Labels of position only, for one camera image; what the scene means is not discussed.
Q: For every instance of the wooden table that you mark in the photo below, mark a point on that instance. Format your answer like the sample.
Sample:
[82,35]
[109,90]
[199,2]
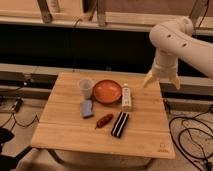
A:
[146,133]

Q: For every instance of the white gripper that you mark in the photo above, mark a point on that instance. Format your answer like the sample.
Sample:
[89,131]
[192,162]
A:
[162,71]

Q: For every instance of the blue sponge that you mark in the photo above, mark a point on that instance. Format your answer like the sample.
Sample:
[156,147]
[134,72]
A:
[86,108]

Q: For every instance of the black power adapter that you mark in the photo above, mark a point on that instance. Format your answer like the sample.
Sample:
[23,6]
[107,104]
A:
[17,105]

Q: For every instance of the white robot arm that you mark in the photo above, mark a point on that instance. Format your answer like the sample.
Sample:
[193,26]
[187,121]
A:
[173,41]

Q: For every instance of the orange ceramic bowl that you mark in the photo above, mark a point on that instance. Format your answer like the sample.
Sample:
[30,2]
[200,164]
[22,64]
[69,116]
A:
[107,91]

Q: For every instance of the clear plastic cup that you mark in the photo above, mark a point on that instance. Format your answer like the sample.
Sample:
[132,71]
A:
[86,87]

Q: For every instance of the white bottle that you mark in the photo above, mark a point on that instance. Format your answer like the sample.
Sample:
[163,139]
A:
[126,98]

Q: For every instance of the red sausage toy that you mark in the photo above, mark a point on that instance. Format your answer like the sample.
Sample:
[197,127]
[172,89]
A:
[104,120]

